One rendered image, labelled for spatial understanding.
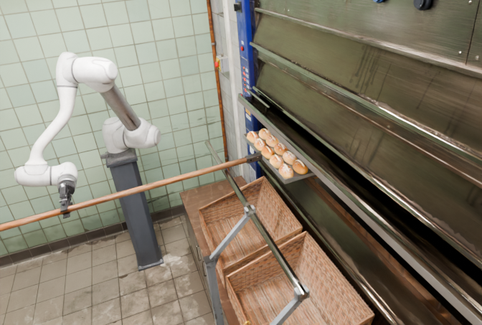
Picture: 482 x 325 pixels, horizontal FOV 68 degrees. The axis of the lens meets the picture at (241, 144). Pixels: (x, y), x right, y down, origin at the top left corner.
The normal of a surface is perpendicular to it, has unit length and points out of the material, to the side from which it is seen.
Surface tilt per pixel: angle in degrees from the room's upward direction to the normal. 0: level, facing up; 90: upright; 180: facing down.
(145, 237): 90
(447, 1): 90
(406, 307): 72
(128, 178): 90
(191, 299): 0
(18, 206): 90
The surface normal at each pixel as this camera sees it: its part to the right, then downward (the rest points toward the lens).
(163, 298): -0.08, -0.88
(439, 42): -0.93, 0.23
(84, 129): 0.35, 0.43
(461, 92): -0.91, -0.08
